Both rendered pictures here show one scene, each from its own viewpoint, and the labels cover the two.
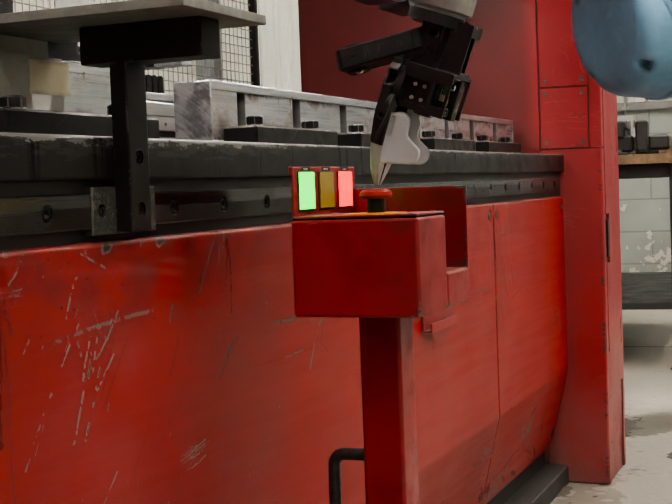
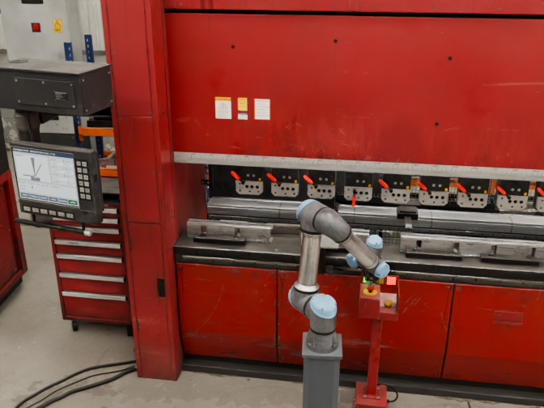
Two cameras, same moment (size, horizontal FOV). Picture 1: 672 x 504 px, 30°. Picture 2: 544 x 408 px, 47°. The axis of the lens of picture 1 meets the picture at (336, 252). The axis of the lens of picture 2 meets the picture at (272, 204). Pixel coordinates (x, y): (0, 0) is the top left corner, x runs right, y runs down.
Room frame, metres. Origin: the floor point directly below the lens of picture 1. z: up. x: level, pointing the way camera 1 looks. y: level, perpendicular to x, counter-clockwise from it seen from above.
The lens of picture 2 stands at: (0.32, -2.66, 2.45)
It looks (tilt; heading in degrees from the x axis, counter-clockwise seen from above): 23 degrees down; 76
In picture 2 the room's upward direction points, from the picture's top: straight up
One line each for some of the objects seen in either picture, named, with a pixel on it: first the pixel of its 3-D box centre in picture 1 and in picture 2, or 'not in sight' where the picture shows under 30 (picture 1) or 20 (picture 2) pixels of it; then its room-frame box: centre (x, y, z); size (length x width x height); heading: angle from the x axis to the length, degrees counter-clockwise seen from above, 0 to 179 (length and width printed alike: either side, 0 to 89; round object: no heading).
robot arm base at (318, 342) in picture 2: not in sight; (322, 334); (1.12, -0.42, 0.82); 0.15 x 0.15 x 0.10
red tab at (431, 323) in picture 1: (439, 309); (508, 318); (2.27, -0.18, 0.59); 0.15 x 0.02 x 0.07; 157
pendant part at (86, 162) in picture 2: not in sight; (61, 180); (0.01, 0.27, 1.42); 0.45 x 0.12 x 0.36; 146
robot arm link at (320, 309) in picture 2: not in sight; (322, 312); (1.12, -0.41, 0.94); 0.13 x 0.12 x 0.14; 109
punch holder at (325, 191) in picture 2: not in sight; (321, 181); (1.36, 0.37, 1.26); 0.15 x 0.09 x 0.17; 157
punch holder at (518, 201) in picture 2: not in sight; (511, 192); (2.28, -0.02, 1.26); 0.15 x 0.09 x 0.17; 157
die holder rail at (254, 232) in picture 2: not in sight; (230, 231); (0.87, 0.57, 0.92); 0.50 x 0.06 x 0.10; 157
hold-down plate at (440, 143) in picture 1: (443, 146); not in sight; (2.66, -0.24, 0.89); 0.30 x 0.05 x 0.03; 157
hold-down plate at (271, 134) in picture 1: (284, 138); (433, 254); (1.92, 0.07, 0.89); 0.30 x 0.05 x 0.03; 157
